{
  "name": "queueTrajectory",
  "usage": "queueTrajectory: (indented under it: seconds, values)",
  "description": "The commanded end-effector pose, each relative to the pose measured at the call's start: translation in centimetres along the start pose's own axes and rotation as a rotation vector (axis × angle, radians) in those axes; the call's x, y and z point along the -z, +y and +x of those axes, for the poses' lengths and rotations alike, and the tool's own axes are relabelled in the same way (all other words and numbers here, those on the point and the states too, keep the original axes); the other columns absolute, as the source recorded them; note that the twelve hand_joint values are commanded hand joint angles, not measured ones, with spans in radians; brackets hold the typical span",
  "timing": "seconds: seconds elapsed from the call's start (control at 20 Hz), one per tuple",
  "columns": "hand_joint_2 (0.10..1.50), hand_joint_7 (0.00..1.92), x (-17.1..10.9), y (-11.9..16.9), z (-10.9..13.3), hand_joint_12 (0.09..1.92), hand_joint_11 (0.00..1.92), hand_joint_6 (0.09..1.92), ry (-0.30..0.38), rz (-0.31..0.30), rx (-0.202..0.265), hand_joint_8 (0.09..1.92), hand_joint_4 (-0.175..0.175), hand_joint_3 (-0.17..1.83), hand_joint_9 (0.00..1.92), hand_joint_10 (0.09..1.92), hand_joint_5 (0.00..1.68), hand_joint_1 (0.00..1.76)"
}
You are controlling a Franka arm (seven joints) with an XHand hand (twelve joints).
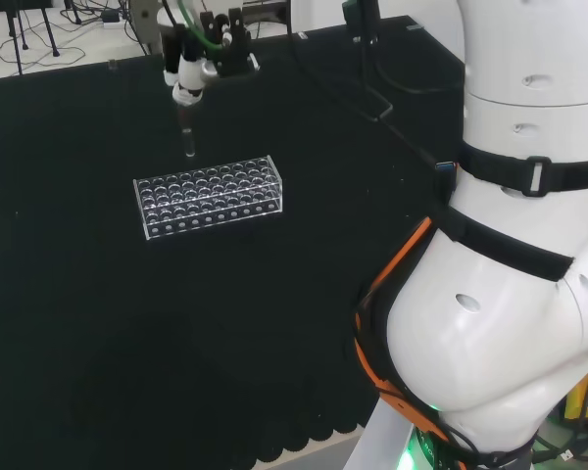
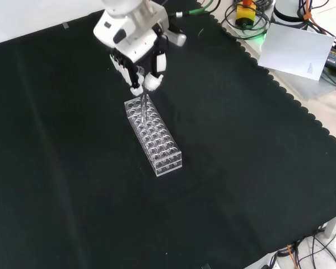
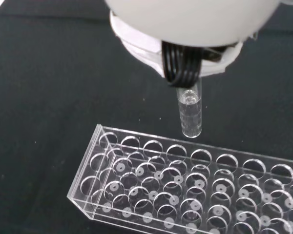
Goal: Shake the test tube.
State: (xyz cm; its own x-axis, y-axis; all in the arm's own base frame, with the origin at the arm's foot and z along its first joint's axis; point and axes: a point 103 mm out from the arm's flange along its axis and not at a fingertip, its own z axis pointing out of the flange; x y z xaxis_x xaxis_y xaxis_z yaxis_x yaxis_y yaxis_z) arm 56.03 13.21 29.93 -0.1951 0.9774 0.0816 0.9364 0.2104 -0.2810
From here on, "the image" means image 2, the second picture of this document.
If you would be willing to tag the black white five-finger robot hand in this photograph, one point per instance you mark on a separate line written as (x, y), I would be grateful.
(145, 50)

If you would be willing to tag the clear glass test tube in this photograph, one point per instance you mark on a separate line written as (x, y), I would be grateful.
(144, 109)

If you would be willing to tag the clear plastic test tube rack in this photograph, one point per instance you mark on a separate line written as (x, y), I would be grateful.
(159, 145)

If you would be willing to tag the yellow stop button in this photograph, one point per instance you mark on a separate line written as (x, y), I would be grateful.
(245, 14)

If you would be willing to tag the black bench cloth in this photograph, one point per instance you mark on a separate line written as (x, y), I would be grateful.
(72, 168)

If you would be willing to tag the white cylinder base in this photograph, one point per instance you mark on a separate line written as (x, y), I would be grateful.
(287, 12)

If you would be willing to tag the pale white board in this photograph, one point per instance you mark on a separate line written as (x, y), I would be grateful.
(294, 50)

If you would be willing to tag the white bench leg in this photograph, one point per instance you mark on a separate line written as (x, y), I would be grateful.
(335, 224)

